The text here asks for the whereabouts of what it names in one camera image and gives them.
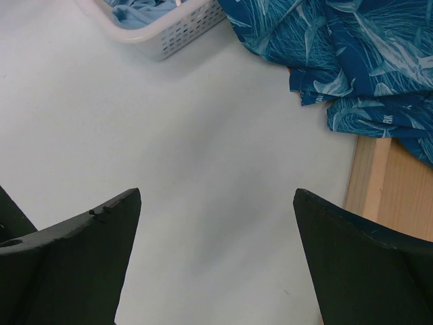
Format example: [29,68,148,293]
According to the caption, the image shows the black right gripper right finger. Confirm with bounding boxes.
[293,189,432,324]

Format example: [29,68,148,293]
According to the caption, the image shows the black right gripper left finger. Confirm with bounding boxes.
[1,188,141,324]

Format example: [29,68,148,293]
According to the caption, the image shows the blue shark print shorts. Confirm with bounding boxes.
[221,1,432,165]

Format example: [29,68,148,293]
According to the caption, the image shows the white plastic laundry basket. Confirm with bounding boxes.
[75,1,227,61]

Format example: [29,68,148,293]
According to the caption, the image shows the light blue garment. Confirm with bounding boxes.
[104,0,185,30]

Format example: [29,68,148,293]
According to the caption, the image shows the wooden rack base frame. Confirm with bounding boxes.
[344,136,432,241]

